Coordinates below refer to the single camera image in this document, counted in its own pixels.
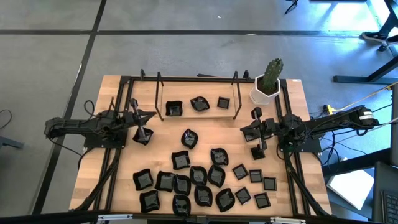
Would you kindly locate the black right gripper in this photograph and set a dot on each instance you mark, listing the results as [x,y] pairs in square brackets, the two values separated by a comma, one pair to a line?
[269,129]

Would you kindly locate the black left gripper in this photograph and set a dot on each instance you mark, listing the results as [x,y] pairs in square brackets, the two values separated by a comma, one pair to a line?
[135,119]

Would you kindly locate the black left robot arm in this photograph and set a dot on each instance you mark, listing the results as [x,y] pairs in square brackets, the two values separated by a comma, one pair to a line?
[74,126]

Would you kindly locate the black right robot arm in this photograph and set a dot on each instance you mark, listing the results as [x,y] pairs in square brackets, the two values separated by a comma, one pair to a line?
[326,124]

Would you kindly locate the white hexagonal plant pot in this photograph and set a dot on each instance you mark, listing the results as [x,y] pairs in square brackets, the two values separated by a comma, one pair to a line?
[258,98]

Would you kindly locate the green cactus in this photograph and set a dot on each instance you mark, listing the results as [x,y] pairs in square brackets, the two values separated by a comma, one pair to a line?
[273,73]

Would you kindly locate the black desk beam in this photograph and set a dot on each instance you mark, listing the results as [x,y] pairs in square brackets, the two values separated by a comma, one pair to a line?
[357,163]

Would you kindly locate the white board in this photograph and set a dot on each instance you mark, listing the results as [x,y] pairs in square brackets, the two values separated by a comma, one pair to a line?
[351,186]

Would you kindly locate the black desk foot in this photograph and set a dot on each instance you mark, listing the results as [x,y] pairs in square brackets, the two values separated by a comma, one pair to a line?
[357,79]

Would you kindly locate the black stand legs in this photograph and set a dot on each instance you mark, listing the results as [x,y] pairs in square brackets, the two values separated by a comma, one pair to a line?
[293,3]

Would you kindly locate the grey floor object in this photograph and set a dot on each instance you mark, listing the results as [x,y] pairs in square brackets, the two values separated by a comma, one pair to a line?
[9,143]

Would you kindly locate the dark grey laptop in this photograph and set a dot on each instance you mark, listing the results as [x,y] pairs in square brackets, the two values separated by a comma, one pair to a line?
[384,177]

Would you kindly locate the grey panel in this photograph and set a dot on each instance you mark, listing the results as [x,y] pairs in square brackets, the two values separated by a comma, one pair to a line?
[395,130]

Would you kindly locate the black rig beam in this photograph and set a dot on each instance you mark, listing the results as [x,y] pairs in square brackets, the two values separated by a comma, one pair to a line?
[37,220]

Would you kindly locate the person's shoe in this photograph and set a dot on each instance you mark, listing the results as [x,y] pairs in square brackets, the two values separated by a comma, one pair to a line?
[373,36]

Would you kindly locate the office chair base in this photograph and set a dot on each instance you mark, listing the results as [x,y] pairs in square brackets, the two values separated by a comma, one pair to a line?
[382,48]

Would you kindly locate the person's leg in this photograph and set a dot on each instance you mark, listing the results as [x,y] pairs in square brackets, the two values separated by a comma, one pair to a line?
[390,21]

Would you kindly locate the wooden shelf with black frame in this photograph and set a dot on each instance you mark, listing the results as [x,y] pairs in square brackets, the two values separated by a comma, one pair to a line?
[186,90]

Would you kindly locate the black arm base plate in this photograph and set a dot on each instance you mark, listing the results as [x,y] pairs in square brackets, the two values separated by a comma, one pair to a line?
[93,143]
[312,147]

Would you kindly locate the silver metal bracket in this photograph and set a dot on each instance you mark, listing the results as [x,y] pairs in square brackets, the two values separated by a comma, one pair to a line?
[287,220]
[115,217]

